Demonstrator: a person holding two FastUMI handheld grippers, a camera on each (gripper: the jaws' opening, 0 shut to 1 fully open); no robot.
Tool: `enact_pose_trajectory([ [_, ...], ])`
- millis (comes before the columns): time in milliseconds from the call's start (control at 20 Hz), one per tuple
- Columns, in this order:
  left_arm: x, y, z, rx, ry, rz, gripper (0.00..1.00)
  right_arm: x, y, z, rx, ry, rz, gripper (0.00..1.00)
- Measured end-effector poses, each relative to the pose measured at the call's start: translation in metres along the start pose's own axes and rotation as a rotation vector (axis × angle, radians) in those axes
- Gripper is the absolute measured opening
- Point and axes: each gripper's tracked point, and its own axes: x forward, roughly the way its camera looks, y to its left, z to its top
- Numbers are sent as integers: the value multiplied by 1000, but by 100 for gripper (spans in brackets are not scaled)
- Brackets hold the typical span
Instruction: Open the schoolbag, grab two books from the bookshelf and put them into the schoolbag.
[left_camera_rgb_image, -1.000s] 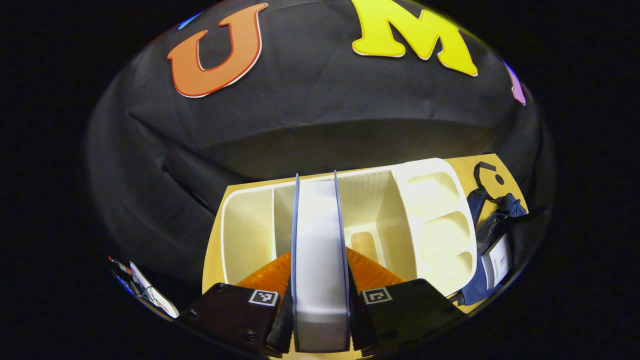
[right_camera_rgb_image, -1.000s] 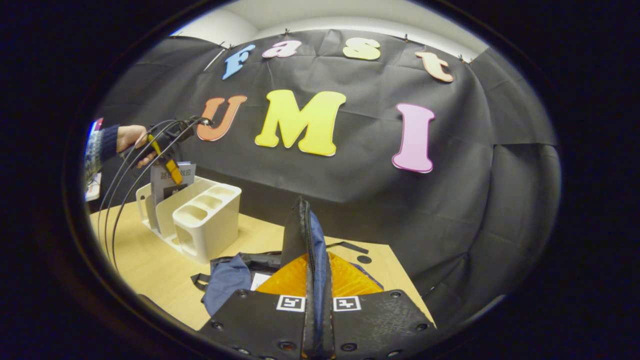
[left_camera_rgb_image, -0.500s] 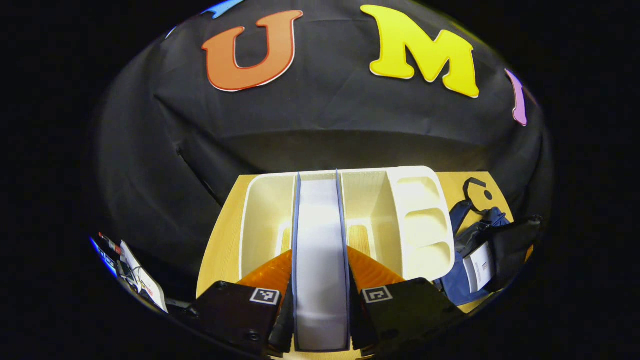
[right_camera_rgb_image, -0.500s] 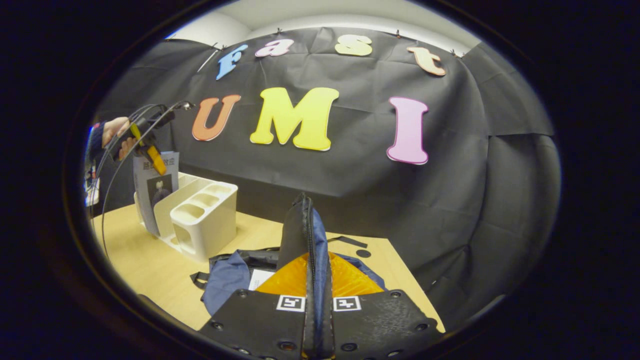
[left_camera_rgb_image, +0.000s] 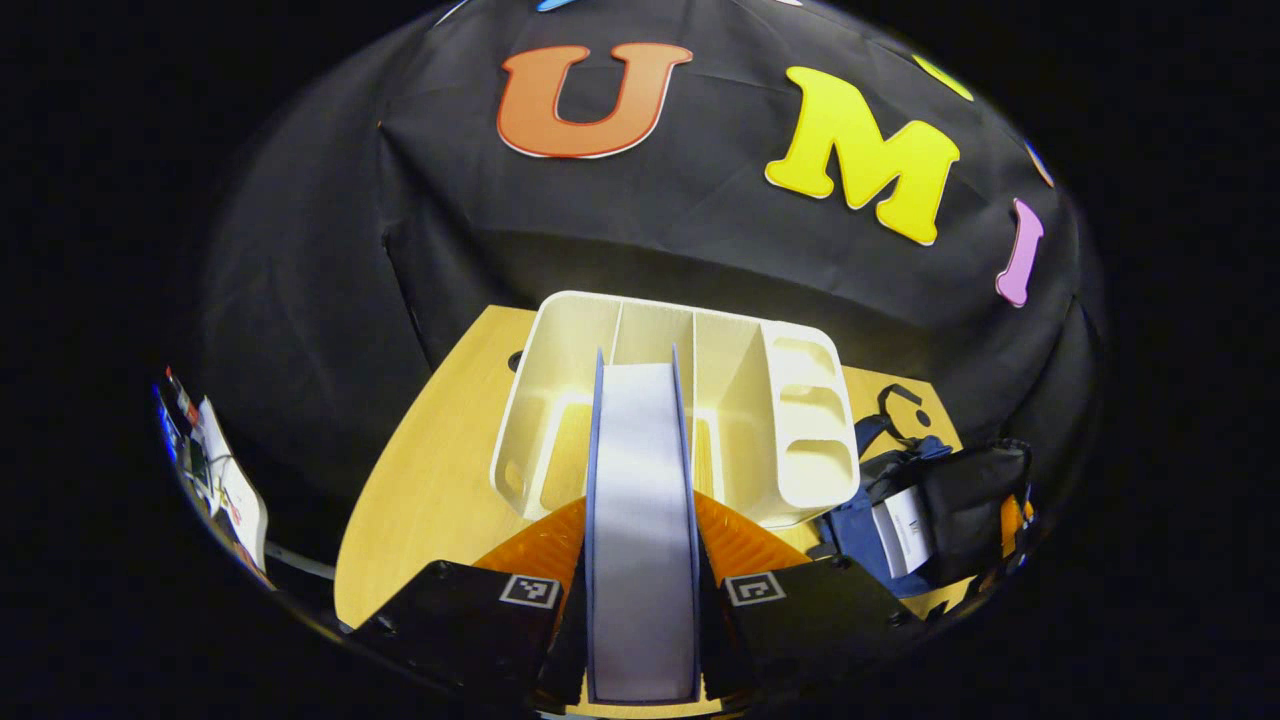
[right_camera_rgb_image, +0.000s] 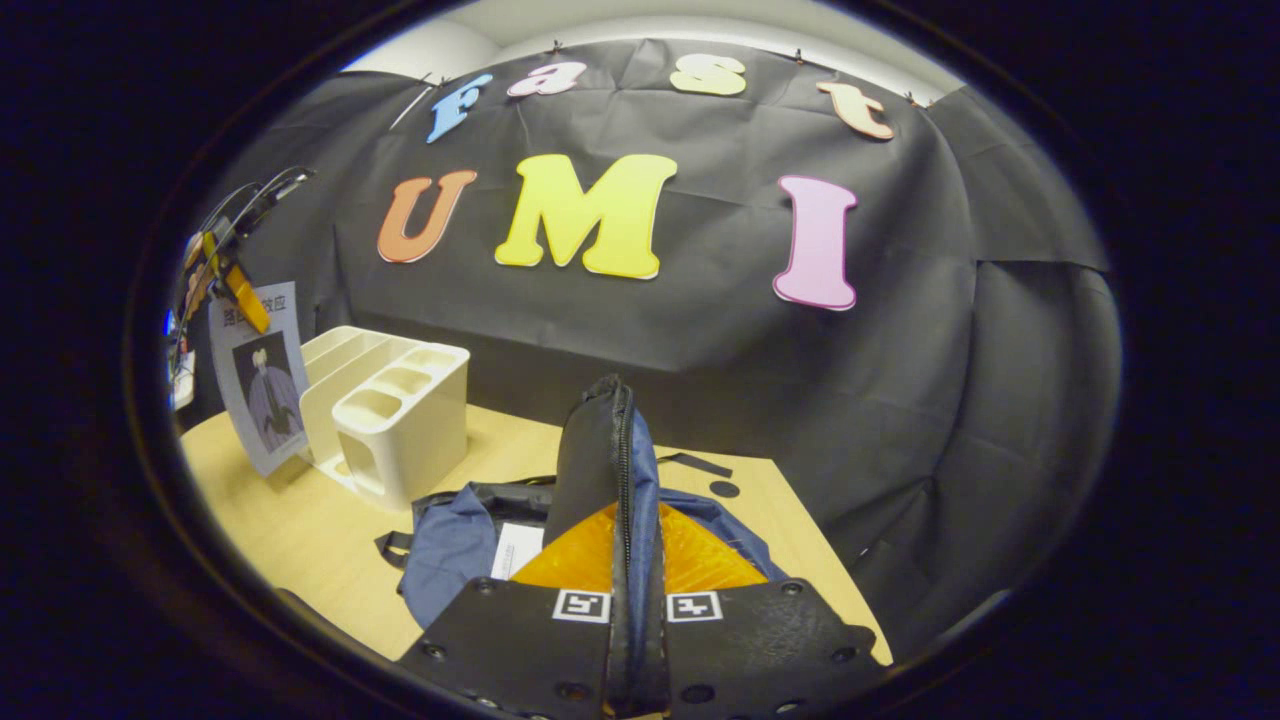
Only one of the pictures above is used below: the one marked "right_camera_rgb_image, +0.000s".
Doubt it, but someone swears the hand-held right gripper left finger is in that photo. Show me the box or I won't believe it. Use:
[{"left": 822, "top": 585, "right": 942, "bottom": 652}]
[{"left": 395, "top": 500, "right": 626, "bottom": 720}]

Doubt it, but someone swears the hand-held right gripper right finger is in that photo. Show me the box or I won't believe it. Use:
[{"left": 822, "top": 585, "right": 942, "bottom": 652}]
[{"left": 655, "top": 500, "right": 886, "bottom": 720}]

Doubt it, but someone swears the white book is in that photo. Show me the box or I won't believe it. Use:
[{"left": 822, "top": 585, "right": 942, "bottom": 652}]
[{"left": 490, "top": 521, "right": 546, "bottom": 581}]

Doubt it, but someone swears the purple-grey book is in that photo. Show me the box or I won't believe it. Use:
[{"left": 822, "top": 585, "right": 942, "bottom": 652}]
[{"left": 208, "top": 281, "right": 311, "bottom": 477}]

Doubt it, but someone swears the blue schoolbag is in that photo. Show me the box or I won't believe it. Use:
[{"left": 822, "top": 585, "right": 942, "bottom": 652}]
[{"left": 375, "top": 375, "right": 791, "bottom": 716}]

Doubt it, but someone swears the white plastic bookshelf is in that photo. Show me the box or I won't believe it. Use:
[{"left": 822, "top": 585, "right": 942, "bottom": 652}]
[{"left": 298, "top": 325, "right": 471, "bottom": 513}]

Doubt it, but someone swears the black backdrop cloth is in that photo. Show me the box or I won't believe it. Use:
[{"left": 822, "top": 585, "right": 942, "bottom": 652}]
[{"left": 175, "top": 38, "right": 1121, "bottom": 661}]

